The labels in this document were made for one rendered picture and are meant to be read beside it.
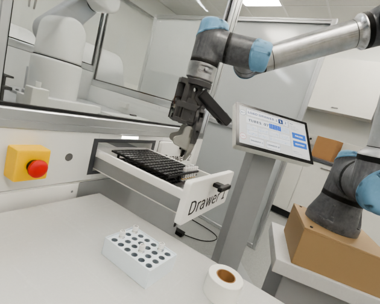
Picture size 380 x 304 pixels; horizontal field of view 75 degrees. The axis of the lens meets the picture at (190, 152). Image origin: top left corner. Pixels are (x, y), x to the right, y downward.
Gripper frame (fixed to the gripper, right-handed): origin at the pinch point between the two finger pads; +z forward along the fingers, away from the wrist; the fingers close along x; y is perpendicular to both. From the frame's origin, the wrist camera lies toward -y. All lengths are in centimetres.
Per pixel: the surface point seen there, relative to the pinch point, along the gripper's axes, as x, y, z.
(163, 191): 8.1, 5.5, 8.9
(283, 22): -146, -94, -105
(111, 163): -5.6, 19.1, 8.6
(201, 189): 10.1, -3.5, 5.8
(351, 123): -224, -289, -53
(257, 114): -74, -58, -19
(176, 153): -38.9, -6.7, 8.3
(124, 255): 23.6, 13.0, 16.9
